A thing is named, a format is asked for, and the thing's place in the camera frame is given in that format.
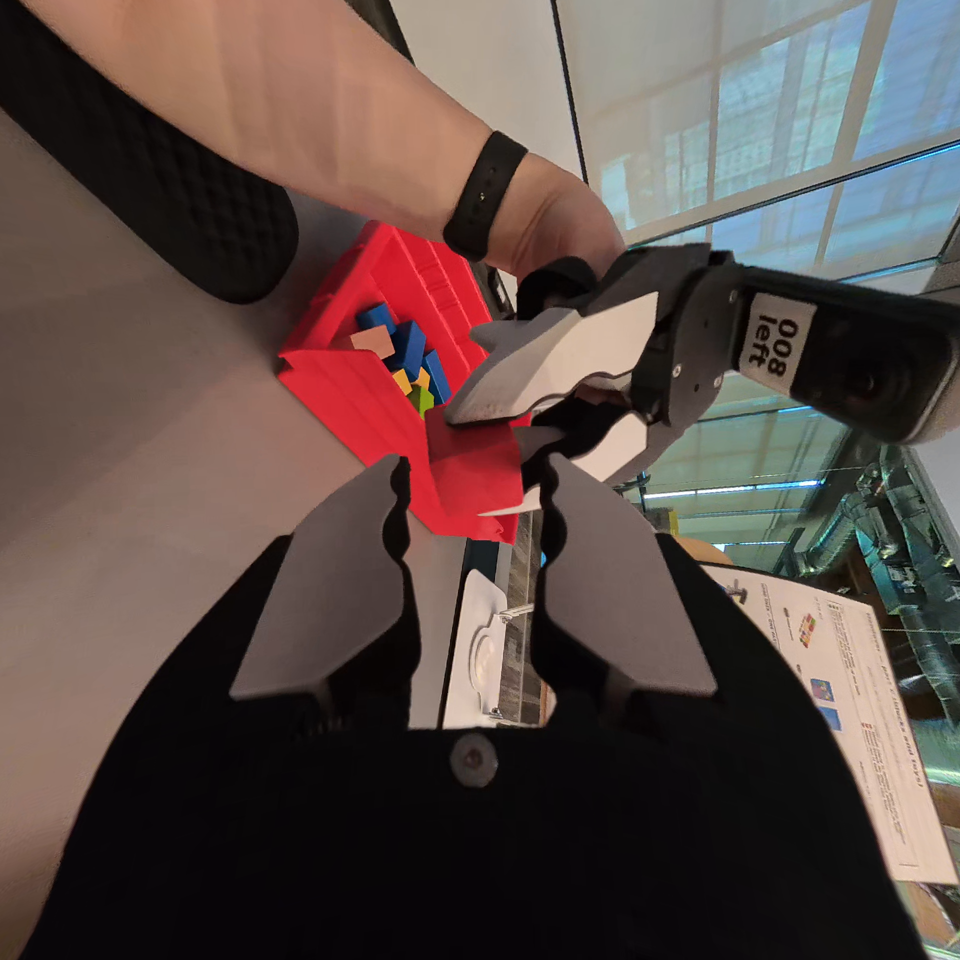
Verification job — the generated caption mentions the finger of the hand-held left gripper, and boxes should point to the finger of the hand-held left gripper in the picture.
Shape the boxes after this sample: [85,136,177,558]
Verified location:
[478,397,651,520]
[444,291,663,429]

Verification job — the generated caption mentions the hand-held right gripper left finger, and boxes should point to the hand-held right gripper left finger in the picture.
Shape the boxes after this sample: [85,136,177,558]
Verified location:
[230,453,421,714]

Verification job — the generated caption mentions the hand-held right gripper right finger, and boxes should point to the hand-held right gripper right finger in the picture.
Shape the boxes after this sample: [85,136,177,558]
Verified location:
[531,453,719,725]

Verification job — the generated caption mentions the blue wooden triangle block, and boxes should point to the blue wooden triangle block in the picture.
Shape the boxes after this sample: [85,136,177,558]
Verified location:
[420,348,453,407]

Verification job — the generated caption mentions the red plastic bin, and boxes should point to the red plastic bin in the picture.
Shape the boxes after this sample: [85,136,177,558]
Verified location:
[277,221,543,546]

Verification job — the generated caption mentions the person's left hand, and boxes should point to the person's left hand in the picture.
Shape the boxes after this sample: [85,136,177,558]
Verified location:
[480,153,629,301]

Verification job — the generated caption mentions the dark flat pad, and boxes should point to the dark flat pad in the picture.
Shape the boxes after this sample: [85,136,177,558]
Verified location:
[463,538,516,588]

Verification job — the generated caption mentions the printed instruction sheet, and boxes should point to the printed instruction sheet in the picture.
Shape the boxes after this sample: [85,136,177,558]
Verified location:
[703,564,960,886]

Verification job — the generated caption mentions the black mesh pad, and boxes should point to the black mesh pad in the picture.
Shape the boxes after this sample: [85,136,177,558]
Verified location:
[0,0,301,306]

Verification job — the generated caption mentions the clear stand bracket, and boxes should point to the clear stand bracket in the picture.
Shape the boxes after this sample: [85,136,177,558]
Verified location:
[468,600,539,719]

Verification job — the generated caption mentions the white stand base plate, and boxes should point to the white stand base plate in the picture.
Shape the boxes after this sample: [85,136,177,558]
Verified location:
[441,568,513,730]

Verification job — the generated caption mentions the black wrist strap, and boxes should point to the black wrist strap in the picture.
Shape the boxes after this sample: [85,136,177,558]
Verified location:
[442,131,531,264]

